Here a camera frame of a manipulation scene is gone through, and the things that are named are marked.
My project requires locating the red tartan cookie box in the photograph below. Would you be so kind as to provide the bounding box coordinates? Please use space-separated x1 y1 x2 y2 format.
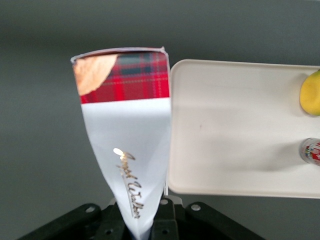
69 45 172 240

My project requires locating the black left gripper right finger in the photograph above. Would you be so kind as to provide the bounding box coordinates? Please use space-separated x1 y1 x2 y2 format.
150 194 266 240

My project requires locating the beige plastic tray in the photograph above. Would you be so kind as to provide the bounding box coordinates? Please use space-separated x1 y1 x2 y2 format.
168 58 320 200

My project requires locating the yellow toy fruit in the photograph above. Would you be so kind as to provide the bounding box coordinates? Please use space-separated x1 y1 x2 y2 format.
299 69 320 117

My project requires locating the red capped small bottle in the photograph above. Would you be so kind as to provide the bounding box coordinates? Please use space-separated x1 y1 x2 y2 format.
298 137 320 168

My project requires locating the dark gray table mat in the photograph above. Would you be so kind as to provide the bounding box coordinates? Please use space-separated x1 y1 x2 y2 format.
0 0 320 240

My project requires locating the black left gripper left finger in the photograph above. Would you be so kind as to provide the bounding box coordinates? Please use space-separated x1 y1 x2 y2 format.
17 202 131 240

